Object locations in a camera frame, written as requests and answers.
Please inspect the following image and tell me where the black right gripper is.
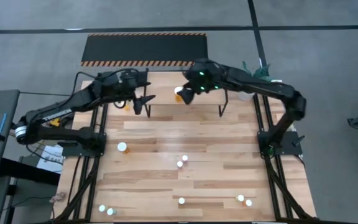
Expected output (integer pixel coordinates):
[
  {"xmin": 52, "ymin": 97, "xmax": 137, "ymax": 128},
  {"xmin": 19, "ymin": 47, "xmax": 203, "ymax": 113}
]
[{"xmin": 177, "ymin": 58, "xmax": 229, "ymax": 106}]

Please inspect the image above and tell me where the crumpled beige scrap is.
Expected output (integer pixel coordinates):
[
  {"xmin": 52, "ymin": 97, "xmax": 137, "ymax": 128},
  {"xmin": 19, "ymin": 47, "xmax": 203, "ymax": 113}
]
[{"xmin": 48, "ymin": 192, "xmax": 67, "ymax": 203}]

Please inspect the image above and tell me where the black floor tape strip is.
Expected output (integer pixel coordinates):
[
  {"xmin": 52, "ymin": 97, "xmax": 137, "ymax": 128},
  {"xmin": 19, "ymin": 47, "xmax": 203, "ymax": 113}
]
[
  {"xmin": 0, "ymin": 24, "xmax": 358, "ymax": 34},
  {"xmin": 247, "ymin": 0, "xmax": 267, "ymax": 68}
]

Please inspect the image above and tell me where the wooden shelf with black legs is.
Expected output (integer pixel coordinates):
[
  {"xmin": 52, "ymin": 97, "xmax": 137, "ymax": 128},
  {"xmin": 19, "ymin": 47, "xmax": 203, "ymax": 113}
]
[{"xmin": 143, "ymin": 67, "xmax": 229, "ymax": 118}]

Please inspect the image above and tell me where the green plant in white pot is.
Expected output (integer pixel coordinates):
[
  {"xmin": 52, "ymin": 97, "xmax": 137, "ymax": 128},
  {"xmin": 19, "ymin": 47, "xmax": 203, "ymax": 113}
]
[{"xmin": 238, "ymin": 60, "xmax": 284, "ymax": 101}]

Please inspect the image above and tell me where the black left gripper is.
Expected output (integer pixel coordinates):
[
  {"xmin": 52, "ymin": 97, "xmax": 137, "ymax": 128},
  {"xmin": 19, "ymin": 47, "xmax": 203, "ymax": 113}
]
[{"xmin": 116, "ymin": 68, "xmax": 157, "ymax": 116}]

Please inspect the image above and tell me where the black stand bar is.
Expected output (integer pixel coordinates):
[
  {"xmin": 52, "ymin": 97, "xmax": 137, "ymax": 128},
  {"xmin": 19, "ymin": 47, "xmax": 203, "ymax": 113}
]
[{"xmin": 0, "ymin": 157, "xmax": 61, "ymax": 186}]

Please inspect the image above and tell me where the white printed paper sheet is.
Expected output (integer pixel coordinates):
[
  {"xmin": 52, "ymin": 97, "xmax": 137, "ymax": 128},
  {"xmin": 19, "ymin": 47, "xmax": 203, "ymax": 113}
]
[{"xmin": 37, "ymin": 145, "xmax": 64, "ymax": 174}]

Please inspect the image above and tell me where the grey monitor with blue edge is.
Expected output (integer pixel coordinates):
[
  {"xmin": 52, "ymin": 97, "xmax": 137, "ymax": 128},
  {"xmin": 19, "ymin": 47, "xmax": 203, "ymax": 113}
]
[{"xmin": 0, "ymin": 89, "xmax": 21, "ymax": 182}]

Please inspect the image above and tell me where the black hazard-striped floor mat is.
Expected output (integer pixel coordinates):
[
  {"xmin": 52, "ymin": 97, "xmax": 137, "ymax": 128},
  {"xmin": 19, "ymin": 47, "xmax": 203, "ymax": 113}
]
[{"xmin": 80, "ymin": 32, "xmax": 209, "ymax": 67}]

